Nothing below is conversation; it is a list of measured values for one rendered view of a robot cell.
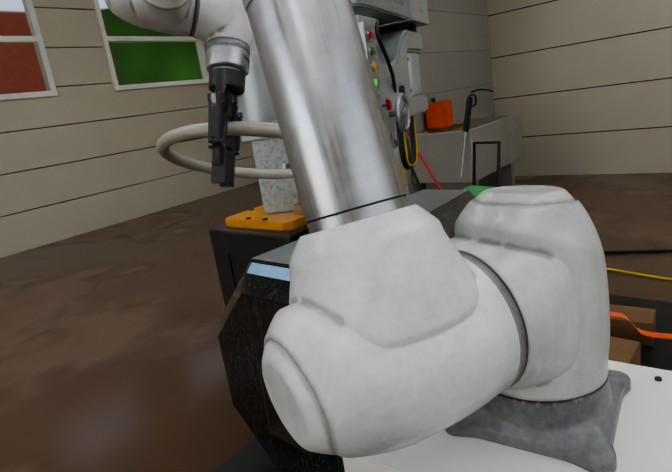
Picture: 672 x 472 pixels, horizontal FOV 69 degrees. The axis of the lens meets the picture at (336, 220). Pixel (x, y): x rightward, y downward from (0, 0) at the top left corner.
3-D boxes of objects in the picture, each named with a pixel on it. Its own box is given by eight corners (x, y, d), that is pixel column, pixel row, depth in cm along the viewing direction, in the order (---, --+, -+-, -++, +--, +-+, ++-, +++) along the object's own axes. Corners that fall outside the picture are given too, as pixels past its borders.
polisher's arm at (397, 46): (393, 135, 256) (381, 37, 245) (437, 131, 246) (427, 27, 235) (336, 159, 192) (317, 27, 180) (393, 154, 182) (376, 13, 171)
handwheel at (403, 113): (390, 132, 198) (385, 94, 194) (414, 130, 194) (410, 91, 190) (377, 137, 185) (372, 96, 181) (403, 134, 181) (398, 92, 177)
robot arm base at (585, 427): (634, 366, 65) (633, 327, 64) (614, 479, 48) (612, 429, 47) (496, 346, 76) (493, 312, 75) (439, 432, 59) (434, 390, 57)
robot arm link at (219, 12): (245, 61, 111) (185, 49, 106) (247, -4, 113) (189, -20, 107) (260, 42, 102) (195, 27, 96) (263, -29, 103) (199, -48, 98)
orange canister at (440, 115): (421, 134, 484) (417, 100, 477) (444, 127, 522) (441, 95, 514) (442, 132, 471) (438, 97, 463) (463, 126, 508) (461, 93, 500)
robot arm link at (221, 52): (256, 55, 108) (255, 82, 107) (217, 58, 110) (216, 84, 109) (241, 36, 99) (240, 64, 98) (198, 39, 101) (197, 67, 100)
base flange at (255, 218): (222, 226, 254) (220, 217, 253) (288, 203, 290) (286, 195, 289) (289, 231, 223) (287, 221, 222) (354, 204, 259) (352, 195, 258)
